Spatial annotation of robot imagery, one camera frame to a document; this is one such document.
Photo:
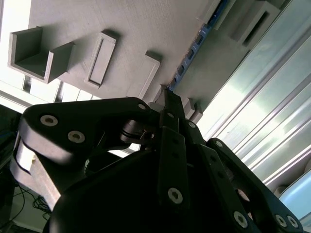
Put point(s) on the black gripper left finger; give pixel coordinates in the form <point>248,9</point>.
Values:
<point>73,126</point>

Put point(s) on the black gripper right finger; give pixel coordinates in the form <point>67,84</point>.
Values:
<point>218,165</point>

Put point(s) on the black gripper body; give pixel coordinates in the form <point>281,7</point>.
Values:
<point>109,206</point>

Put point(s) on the blue RAM stick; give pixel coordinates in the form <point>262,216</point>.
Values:
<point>191,56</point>

